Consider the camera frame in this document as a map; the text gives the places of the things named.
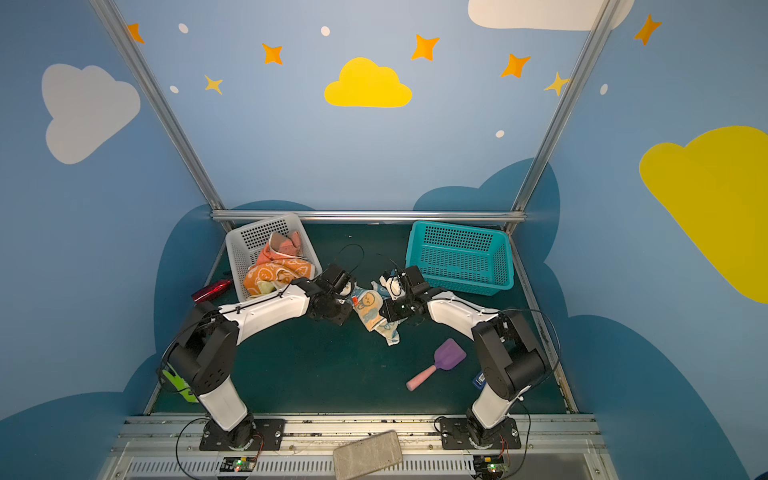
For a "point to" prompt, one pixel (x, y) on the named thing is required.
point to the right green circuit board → (490, 465)
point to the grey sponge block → (367, 454)
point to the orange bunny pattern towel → (278, 272)
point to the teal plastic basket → (461, 258)
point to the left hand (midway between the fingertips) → (347, 313)
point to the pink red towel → (281, 247)
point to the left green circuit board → (238, 464)
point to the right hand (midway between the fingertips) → (384, 309)
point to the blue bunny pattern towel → (368, 304)
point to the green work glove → (181, 384)
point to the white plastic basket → (244, 246)
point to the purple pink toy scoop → (448, 356)
